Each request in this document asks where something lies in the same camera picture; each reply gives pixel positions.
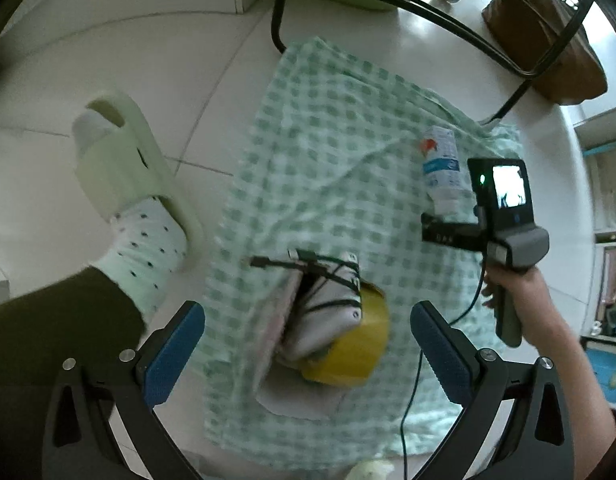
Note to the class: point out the dotted white sock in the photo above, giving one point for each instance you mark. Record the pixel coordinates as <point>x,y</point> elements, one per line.
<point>148,245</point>

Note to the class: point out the green checked cloth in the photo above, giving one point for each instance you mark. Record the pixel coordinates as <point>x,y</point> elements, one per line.
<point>313,160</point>

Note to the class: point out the white power bank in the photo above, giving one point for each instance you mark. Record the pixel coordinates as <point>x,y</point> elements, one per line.
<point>323,330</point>

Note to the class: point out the bookshelf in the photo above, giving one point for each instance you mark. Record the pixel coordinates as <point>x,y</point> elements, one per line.
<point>607,185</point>

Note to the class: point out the person's right forearm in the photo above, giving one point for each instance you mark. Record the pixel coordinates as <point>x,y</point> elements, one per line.
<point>562,360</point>

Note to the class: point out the person's right hand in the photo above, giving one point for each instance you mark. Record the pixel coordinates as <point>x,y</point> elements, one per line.
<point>530,292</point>

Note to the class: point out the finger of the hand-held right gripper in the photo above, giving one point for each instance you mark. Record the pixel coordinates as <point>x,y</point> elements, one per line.
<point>450,232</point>

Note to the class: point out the black metal chair frame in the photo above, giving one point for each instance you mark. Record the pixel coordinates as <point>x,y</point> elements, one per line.
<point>274,20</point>

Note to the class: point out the brown bag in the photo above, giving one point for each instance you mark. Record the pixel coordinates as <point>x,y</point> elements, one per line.
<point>562,60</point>

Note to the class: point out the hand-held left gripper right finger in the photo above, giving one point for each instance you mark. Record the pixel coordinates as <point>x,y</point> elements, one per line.
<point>437,355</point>

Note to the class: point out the white plastic bottle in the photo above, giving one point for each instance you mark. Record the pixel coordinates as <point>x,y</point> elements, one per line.
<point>442,170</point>

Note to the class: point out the pale green slipper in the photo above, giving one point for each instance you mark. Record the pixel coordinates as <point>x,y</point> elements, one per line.
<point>138,160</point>

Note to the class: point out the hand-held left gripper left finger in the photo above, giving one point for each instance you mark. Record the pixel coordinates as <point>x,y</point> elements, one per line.
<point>173,360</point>

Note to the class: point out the yellow tape roll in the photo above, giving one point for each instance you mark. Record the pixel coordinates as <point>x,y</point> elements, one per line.
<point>358,345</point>

